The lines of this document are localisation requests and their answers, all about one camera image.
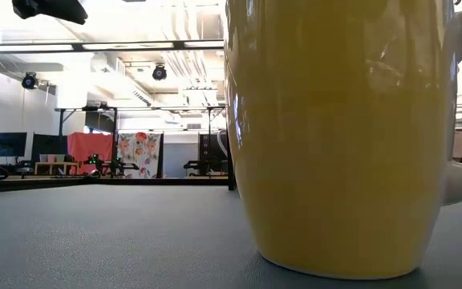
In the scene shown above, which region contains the red cloth backdrop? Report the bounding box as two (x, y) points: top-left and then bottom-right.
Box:
(67, 132), (115, 176)

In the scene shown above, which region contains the floral cloth backdrop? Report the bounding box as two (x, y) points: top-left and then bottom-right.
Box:
(116, 132), (164, 180)

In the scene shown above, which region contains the background wooden table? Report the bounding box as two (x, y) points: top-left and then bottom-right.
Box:
(34, 161), (80, 177)

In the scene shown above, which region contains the black round ceiling camera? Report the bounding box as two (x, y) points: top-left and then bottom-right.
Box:
(152, 63), (168, 82)
(21, 71), (39, 91)

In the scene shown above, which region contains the background black rig frame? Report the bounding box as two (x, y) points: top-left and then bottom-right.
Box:
(54, 104), (227, 178)

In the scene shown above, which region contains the black overhead frame beam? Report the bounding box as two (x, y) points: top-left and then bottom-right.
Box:
(0, 39), (226, 53)

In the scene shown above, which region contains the black panel screen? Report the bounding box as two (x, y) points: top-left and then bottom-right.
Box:
(31, 133), (68, 162)
(197, 133), (229, 161)

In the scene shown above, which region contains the black metal table frame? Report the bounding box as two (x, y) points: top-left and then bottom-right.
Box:
(0, 175), (232, 195)

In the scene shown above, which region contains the background dark monitor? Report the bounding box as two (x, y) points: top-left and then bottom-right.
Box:
(0, 132), (28, 158)

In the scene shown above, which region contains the yellow-orange mug white handle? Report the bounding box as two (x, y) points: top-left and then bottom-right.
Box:
(223, 0), (462, 281)

